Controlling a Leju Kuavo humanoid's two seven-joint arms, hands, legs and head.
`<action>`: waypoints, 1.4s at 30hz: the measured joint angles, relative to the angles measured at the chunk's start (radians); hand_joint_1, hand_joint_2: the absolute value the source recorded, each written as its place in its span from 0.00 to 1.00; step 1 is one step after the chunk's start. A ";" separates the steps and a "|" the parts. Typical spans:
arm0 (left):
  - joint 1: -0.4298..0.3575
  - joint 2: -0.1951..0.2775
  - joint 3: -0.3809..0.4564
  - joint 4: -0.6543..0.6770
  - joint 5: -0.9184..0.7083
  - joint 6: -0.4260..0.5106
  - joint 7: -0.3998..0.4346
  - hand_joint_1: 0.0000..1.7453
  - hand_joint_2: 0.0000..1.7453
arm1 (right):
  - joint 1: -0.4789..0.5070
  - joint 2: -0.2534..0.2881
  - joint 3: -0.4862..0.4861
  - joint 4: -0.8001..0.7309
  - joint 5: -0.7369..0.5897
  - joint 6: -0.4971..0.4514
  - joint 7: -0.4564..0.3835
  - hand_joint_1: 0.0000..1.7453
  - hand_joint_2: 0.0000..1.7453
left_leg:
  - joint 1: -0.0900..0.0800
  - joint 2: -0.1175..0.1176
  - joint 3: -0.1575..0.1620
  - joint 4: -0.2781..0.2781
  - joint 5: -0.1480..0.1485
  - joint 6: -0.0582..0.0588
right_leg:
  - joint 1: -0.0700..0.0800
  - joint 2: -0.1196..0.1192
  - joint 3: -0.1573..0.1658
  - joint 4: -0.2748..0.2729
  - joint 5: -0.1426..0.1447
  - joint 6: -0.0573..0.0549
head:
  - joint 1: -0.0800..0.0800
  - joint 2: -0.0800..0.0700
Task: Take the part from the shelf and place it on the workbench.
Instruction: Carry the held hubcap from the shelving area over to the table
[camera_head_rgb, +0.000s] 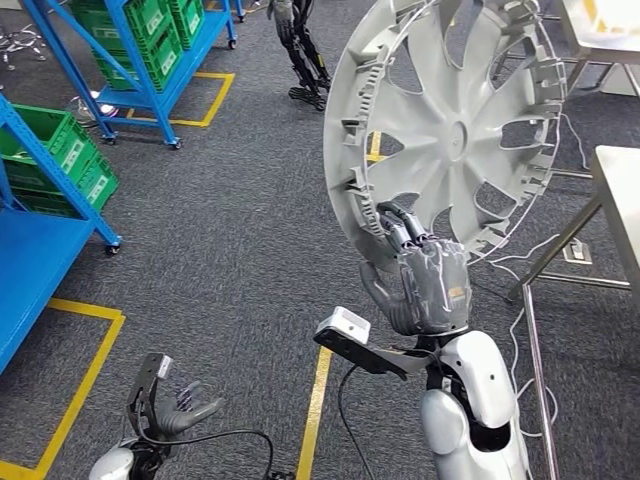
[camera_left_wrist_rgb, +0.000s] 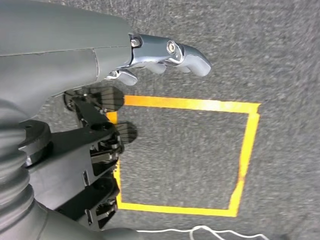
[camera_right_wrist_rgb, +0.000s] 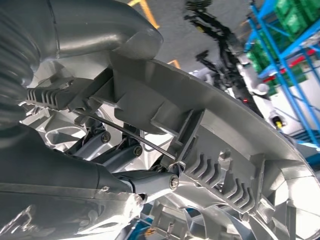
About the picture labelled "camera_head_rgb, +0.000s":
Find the steel table yellow marks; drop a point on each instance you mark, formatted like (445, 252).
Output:
(600, 26)

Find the yellow floor tape square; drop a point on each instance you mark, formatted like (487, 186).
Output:
(375, 146)
(215, 75)
(315, 411)

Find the black humanoid robot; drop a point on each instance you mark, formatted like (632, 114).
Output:
(300, 53)

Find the blue wheeled shelf rack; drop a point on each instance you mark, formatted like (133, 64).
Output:
(212, 26)

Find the grey plastic wheel hubcap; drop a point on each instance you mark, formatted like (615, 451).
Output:
(450, 139)

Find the black stool chrome base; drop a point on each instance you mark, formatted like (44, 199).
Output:
(15, 40)

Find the blue metal shelf rack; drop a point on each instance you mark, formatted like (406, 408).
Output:
(35, 265)

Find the metal floor socket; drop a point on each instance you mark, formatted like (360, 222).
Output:
(577, 252)

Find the chrome dome stanchion base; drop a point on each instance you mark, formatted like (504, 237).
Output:
(105, 109)

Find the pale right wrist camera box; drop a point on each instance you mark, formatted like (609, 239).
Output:
(345, 324)

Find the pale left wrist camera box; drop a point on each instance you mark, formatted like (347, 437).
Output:
(164, 366)

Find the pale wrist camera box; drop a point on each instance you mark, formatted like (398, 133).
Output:
(345, 324)
(164, 366)

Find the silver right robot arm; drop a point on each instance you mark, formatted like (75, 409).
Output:
(475, 397)

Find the black right camera bracket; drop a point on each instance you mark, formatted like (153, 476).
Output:
(370, 358)

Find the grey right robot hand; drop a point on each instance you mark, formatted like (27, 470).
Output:
(435, 291)

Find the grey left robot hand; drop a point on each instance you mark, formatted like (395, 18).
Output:
(185, 417)

